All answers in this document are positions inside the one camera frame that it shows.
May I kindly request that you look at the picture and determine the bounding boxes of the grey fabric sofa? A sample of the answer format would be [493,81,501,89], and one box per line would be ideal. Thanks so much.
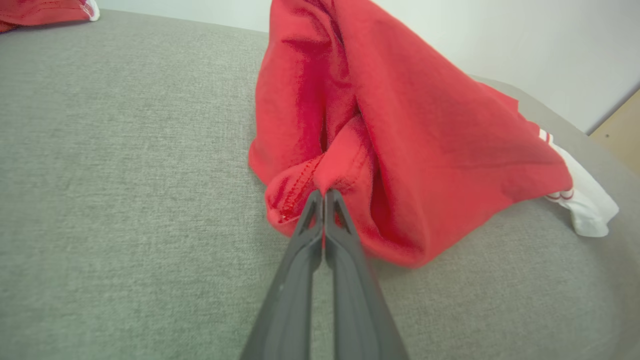
[0,9,640,360]

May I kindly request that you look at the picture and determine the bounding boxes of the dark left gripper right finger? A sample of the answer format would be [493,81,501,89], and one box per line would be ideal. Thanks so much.
[324,188,411,360]

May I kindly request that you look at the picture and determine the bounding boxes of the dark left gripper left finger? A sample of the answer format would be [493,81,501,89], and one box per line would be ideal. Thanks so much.
[240,189,325,360]

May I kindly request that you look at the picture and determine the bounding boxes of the red shorts with white stripe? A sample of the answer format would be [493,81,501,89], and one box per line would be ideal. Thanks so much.
[0,0,101,34]

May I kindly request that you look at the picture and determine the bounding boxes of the red Bulls basketball jersey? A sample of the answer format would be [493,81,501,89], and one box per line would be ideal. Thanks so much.
[248,0,620,269]

